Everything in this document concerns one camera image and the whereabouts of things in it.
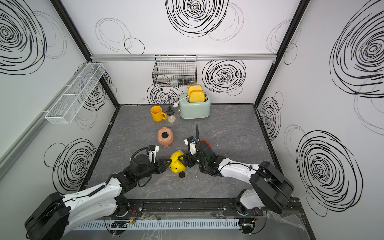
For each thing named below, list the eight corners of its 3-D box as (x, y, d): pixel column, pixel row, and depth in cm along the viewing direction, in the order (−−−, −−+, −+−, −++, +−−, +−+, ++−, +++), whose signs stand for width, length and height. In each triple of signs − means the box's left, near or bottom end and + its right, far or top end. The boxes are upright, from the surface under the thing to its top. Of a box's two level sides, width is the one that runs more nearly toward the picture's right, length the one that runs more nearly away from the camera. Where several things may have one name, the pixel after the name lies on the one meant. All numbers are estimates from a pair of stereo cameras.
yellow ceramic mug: (152, 121, 111) (149, 113, 104) (154, 114, 116) (151, 105, 109) (166, 121, 111) (164, 113, 104) (167, 114, 116) (165, 105, 109)
